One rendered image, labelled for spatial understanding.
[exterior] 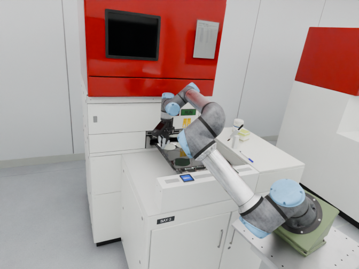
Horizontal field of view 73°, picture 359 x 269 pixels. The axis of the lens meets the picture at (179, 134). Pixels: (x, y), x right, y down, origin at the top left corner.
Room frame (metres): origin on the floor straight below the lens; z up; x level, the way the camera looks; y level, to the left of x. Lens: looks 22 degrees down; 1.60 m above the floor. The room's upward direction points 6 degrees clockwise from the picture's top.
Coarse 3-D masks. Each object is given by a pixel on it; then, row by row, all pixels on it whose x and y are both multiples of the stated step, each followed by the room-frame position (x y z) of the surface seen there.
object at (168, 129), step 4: (164, 120) 1.39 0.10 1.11; (168, 120) 1.39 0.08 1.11; (172, 120) 1.45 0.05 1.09; (168, 124) 1.43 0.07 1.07; (172, 124) 1.45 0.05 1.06; (168, 128) 1.41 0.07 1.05; (172, 128) 1.43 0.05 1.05; (164, 132) 1.39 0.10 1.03; (168, 132) 1.40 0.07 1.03; (172, 132) 1.43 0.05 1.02; (164, 136) 1.39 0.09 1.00
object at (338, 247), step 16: (240, 224) 0.89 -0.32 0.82; (256, 240) 0.80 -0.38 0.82; (272, 240) 0.81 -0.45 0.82; (336, 240) 0.85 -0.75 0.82; (352, 240) 0.86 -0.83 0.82; (272, 256) 0.72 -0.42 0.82; (288, 256) 0.73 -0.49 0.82; (304, 256) 0.74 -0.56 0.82; (320, 256) 0.75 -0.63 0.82; (336, 256) 0.76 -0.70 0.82; (352, 256) 0.77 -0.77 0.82
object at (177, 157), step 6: (174, 144) 1.51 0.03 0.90; (162, 150) 1.40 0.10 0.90; (168, 150) 1.41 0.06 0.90; (174, 150) 1.42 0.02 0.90; (180, 150) 1.43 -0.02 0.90; (168, 156) 1.32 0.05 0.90; (174, 156) 1.33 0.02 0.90; (180, 156) 1.34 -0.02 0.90; (186, 156) 1.35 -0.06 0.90; (174, 162) 1.26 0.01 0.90; (180, 162) 1.26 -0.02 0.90; (186, 162) 1.27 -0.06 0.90; (192, 162) 1.28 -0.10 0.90; (198, 162) 1.29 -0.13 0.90
